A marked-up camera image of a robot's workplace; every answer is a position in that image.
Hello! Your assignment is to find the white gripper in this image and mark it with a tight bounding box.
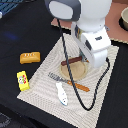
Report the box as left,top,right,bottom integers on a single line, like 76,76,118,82
71,24,111,68

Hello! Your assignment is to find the brown toy sausage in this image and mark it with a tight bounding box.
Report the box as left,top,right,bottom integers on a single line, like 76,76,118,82
61,56,82,66

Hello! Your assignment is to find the yellow toy butter box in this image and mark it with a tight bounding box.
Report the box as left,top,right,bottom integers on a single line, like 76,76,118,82
17,71,30,91

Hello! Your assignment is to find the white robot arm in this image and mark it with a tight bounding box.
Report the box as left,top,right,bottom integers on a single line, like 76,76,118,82
44,0,112,67

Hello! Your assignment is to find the round wooden plate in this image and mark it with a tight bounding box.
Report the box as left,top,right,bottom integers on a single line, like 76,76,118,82
59,60,87,81

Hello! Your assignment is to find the brown toy stove board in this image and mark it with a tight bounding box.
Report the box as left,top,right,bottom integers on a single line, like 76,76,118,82
50,0,128,45

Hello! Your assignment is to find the beige bowl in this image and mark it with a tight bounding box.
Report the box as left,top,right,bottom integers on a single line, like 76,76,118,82
121,7,128,30

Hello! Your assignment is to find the beige woven placemat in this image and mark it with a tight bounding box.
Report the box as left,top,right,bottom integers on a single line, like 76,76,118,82
17,34,118,128

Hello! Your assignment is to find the orange toy bread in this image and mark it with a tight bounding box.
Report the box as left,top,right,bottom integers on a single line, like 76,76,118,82
20,52,40,64

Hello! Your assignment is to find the blue striped cloth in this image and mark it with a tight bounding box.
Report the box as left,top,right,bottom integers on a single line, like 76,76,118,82
0,0,24,15

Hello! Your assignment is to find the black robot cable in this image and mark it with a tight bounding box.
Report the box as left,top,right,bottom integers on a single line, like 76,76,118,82
56,18,111,112

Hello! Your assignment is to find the fork with wooden handle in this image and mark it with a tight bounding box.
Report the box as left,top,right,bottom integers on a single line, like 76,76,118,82
48,72,90,92

